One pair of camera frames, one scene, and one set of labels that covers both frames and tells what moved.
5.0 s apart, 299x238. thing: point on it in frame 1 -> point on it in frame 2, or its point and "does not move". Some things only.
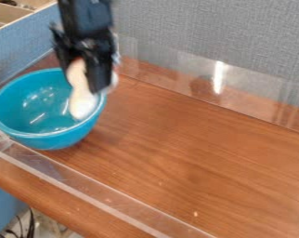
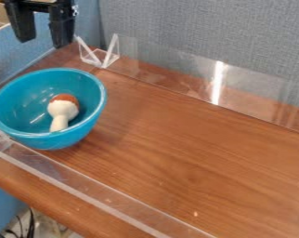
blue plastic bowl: [30, 111] does not move
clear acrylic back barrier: [269, 95] does not move
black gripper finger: [64, 59] -> [22, 17]
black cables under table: [21, 227] does not move
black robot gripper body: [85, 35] -> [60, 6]
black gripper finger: [97, 65] -> [61, 20]
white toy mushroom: [84, 100] -> [62, 107]
